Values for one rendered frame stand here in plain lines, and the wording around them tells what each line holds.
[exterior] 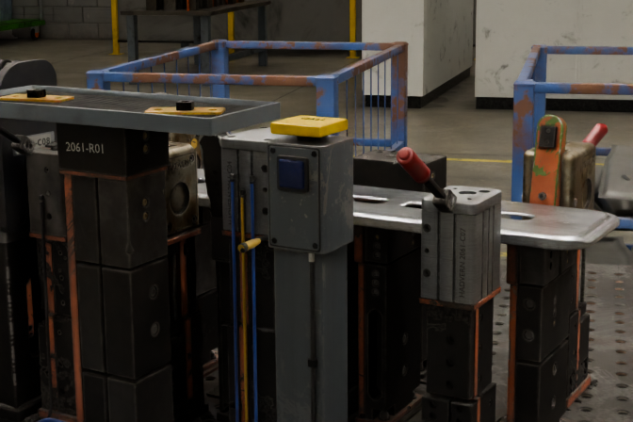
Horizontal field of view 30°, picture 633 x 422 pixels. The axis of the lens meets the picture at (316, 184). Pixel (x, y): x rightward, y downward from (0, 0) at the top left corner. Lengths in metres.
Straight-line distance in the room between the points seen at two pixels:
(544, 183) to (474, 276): 0.33
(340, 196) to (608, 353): 0.81
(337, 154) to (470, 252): 0.20
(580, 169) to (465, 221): 0.37
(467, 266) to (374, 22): 8.30
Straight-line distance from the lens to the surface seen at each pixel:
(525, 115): 3.37
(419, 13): 9.49
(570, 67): 9.47
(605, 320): 2.09
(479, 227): 1.32
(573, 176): 1.62
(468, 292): 1.32
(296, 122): 1.20
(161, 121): 1.24
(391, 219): 1.47
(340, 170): 1.21
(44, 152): 1.58
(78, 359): 1.44
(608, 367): 1.87
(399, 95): 4.62
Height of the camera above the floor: 1.34
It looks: 12 degrees down
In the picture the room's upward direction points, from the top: 1 degrees counter-clockwise
